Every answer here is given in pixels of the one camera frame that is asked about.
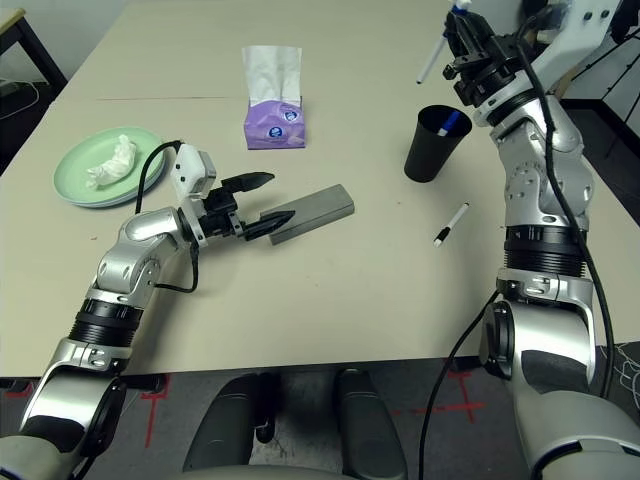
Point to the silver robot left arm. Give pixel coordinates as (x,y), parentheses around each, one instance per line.
(145,230)

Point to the dark grey robot left thigh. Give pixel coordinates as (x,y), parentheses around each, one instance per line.
(225,430)

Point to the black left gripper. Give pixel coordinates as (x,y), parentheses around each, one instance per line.
(220,215)

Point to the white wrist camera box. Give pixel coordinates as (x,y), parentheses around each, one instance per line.
(187,170)
(575,45)

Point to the black plastic cup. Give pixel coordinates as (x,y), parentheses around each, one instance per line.
(430,155)

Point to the black tripod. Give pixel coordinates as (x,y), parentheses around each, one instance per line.
(600,67)

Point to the dark grey robot right thigh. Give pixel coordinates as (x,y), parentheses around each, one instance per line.
(370,430)

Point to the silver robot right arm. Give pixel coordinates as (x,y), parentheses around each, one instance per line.
(540,175)

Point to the black bag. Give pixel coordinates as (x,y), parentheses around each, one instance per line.
(20,135)

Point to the beige robot torso shell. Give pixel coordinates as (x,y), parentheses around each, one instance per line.
(260,475)

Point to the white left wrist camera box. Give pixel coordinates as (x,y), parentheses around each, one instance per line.
(187,170)

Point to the black table foot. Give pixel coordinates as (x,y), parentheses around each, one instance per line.
(145,384)

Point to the white tissue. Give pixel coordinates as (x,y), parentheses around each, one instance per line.
(115,162)

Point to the blue capped marker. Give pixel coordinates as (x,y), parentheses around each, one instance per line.
(431,59)
(448,124)

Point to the black capped white marker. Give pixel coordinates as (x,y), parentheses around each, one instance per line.
(452,222)

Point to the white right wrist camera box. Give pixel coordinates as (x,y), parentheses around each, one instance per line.
(575,45)

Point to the grey power adapter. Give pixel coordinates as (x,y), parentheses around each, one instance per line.
(7,87)

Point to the light green plate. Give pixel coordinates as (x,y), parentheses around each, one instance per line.
(75,165)

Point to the dark grey robot thigh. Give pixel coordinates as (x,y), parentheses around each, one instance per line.
(225,430)
(370,430)

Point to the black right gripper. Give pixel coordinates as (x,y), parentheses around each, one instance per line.
(490,75)

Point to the beige side table black frame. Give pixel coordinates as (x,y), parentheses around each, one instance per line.
(20,30)

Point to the grey glasses case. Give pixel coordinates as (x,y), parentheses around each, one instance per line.
(320,207)

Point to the purple tissue pack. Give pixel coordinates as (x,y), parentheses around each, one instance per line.
(275,130)

